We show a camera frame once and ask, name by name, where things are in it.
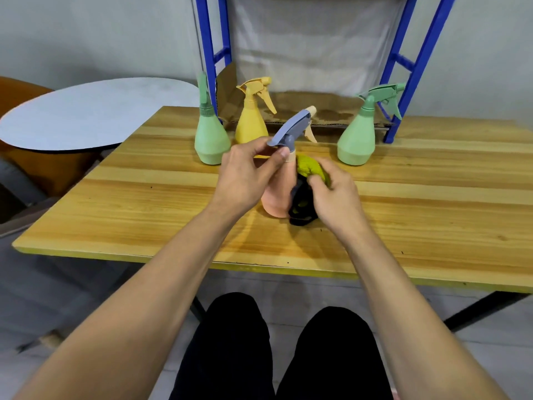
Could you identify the person's left hand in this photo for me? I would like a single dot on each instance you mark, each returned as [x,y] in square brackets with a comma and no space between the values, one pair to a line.
[239,187]

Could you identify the person's right hand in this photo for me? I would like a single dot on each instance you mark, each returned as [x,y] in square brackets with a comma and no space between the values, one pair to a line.
[339,204]

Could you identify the pink spray bottle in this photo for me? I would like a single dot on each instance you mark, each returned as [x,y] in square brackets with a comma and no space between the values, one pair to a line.
[279,195]

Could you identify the green and black cloth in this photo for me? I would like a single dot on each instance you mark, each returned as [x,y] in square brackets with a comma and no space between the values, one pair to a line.
[308,164]

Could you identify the green spray bottle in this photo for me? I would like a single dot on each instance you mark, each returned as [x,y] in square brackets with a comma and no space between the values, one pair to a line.
[210,141]
[356,141]

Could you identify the yellow spray bottle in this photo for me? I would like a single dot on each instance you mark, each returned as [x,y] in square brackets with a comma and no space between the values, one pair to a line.
[250,124]

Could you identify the blue metal shelf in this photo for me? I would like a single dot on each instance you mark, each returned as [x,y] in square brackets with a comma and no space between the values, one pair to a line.
[424,58]

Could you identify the person's right forearm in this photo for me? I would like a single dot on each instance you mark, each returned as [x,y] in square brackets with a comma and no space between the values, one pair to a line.
[416,329]

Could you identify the person's left forearm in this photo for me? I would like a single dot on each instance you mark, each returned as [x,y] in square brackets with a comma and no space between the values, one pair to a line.
[137,320]

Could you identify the person's right leg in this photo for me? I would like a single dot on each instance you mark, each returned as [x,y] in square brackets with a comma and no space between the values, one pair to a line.
[333,358]

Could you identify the person's leg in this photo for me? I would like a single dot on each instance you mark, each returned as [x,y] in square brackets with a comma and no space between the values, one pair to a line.
[333,358]
[225,354]

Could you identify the person's left leg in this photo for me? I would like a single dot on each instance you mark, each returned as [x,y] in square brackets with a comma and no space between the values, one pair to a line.
[225,354]

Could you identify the stained brown cardboard sheet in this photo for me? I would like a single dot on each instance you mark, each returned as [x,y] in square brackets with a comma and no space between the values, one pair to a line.
[325,108]

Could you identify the black metal table leg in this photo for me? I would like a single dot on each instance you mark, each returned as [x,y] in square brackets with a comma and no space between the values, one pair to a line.
[198,309]
[485,311]

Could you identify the white cloth backdrop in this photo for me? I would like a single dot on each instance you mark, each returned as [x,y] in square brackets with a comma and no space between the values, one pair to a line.
[312,41]

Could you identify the round white side table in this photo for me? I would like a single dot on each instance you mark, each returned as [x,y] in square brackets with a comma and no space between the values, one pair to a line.
[91,112]

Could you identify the orange chair with grey shell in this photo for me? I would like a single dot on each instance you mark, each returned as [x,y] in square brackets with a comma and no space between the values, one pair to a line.
[54,170]

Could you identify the brown chair with grey shell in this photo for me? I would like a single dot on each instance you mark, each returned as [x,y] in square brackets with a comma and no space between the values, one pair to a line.
[10,204]

